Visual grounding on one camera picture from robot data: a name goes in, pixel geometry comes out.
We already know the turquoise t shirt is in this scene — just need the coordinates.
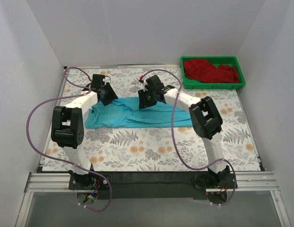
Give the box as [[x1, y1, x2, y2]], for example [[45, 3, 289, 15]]
[[84, 96, 193, 129]]

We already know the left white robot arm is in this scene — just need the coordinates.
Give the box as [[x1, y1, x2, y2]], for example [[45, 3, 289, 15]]
[[51, 74, 118, 189]]

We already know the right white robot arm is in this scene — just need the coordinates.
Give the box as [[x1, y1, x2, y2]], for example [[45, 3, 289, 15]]
[[138, 75, 230, 188]]

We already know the green plastic bin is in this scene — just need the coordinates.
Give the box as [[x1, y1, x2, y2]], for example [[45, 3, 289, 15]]
[[180, 56, 245, 89]]

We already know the red t shirt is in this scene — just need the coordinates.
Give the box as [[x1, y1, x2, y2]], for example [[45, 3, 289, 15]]
[[183, 59, 240, 83]]

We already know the floral tablecloth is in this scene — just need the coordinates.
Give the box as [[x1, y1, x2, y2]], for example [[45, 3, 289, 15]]
[[42, 67, 265, 173]]

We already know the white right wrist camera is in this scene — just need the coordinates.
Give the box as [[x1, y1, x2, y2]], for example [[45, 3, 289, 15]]
[[139, 75, 149, 91]]

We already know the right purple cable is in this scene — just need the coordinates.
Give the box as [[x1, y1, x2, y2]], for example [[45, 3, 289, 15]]
[[142, 69, 238, 207]]

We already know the purple cable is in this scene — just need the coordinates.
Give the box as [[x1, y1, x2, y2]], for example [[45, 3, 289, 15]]
[[142, 69, 238, 207], [26, 66, 113, 212]]

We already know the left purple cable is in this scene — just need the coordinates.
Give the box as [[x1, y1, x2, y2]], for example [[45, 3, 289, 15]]
[[26, 66, 113, 212]]

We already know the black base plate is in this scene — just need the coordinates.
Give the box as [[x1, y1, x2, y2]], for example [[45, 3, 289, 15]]
[[68, 171, 238, 201]]

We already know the aluminium front rail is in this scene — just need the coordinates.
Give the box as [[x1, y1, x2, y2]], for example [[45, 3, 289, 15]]
[[25, 171, 279, 192]]

